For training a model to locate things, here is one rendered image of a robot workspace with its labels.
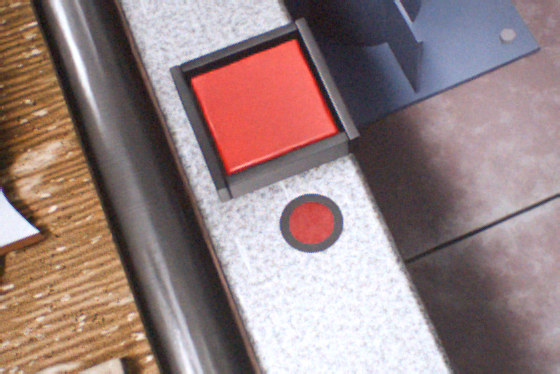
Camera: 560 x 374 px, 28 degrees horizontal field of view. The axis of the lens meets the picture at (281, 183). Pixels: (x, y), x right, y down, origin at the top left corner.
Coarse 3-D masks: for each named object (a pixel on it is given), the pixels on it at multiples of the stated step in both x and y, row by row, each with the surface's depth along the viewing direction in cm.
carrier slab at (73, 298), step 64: (0, 0) 60; (0, 64) 58; (0, 128) 57; (64, 128) 56; (64, 192) 55; (0, 256) 54; (64, 256) 53; (0, 320) 52; (64, 320) 52; (128, 320) 52
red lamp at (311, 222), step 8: (296, 208) 56; (304, 208) 56; (312, 208) 56; (320, 208) 56; (296, 216) 55; (304, 216) 55; (312, 216) 55; (320, 216) 55; (328, 216) 55; (296, 224) 55; (304, 224) 55; (312, 224) 55; (320, 224) 55; (328, 224) 55; (296, 232) 55; (304, 232) 55; (312, 232) 55; (320, 232) 55; (328, 232) 55; (304, 240) 55; (312, 240) 55; (320, 240) 55
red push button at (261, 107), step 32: (256, 64) 58; (288, 64) 58; (224, 96) 57; (256, 96) 57; (288, 96) 57; (320, 96) 57; (224, 128) 56; (256, 128) 56; (288, 128) 56; (320, 128) 56; (224, 160) 56; (256, 160) 55
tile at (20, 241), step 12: (0, 108) 56; (0, 180) 54; (0, 192) 53; (0, 204) 53; (0, 216) 52; (12, 216) 52; (0, 228) 52; (12, 228) 52; (24, 228) 52; (0, 240) 52; (12, 240) 52; (24, 240) 52; (36, 240) 53; (0, 252) 52
